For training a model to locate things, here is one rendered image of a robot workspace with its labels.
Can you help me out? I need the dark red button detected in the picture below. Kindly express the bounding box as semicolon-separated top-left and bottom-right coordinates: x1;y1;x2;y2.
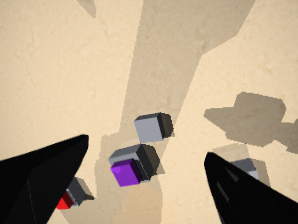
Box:
56;177;87;210

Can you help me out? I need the yellow button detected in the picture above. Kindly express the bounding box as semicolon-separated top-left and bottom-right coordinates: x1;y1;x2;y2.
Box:
231;158;259;180

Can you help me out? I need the grey block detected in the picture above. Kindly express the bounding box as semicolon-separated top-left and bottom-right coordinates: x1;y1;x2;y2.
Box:
134;112;166;143

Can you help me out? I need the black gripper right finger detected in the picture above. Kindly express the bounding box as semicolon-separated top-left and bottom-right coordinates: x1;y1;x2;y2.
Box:
204;152;298;224

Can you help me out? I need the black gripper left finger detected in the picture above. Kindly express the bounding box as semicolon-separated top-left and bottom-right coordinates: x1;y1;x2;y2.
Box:
0;134;89;224

